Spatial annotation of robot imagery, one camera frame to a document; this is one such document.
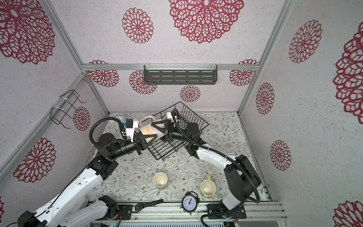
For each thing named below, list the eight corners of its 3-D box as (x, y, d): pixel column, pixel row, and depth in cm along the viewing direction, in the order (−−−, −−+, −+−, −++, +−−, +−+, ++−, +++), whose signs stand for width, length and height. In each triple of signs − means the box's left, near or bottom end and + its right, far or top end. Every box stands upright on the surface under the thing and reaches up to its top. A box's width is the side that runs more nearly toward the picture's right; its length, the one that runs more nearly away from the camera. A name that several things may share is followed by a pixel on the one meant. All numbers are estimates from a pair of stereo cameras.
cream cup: (154, 191, 82) (151, 186, 74) (156, 178, 87) (153, 171, 79) (167, 191, 83) (166, 186, 74) (168, 178, 87) (167, 171, 79)
